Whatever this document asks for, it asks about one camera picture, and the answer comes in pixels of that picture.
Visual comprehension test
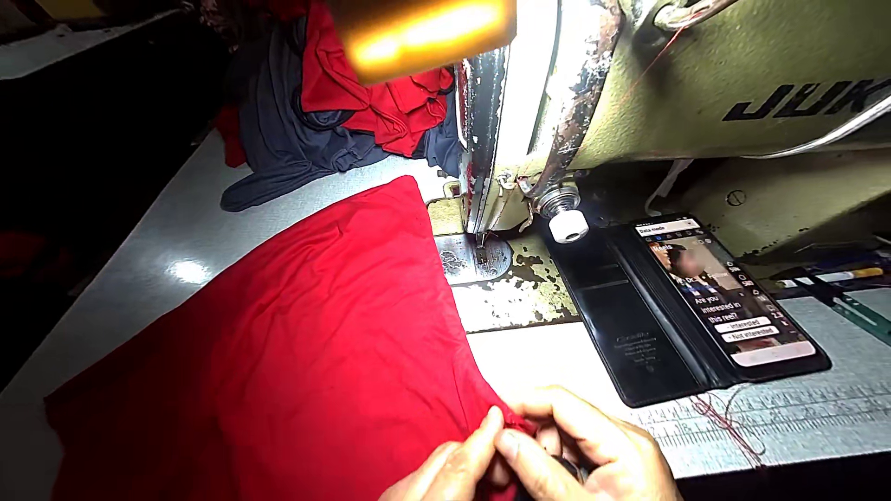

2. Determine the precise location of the black folding phone case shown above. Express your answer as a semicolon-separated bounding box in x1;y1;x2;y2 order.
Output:
542;214;833;409

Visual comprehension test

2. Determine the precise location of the white cable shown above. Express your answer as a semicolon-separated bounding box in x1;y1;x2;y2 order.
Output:
645;95;891;218

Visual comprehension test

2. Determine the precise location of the person's right hand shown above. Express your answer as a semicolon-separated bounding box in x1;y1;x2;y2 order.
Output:
493;385;683;501

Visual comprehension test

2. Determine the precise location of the white round knob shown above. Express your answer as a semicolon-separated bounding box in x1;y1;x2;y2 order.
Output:
549;209;590;244

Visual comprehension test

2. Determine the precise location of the metal needle plate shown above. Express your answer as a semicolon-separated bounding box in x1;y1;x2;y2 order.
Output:
434;233;513;286

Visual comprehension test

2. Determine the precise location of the red fabric piece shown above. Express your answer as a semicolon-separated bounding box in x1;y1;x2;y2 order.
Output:
44;174;540;501

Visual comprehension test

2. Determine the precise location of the printed measuring tape strip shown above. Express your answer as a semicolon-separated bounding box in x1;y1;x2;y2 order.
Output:
626;374;891;453

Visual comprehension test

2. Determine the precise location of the red sewing thread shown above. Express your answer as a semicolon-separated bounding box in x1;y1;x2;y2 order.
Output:
623;8;707;100

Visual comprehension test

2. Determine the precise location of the person's left hand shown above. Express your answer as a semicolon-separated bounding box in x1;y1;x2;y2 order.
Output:
378;405;505;501

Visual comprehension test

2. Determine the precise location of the tangled red thread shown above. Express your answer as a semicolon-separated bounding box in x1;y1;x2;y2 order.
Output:
689;391;768;469

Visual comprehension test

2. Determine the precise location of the smartphone with black frame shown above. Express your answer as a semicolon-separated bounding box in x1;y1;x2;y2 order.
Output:
631;214;832;382

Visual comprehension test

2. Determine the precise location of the green handled tool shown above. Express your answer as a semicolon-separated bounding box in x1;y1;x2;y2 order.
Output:
830;291;891;346

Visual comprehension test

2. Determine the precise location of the pile of red and navy garments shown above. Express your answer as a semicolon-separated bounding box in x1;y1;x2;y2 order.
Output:
213;0;462;213

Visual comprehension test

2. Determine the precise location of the glowing yellow lamp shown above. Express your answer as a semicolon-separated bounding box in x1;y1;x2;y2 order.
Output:
323;0;518;86

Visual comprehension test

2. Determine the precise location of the green sewing machine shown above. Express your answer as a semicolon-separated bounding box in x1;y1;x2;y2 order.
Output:
426;0;891;335

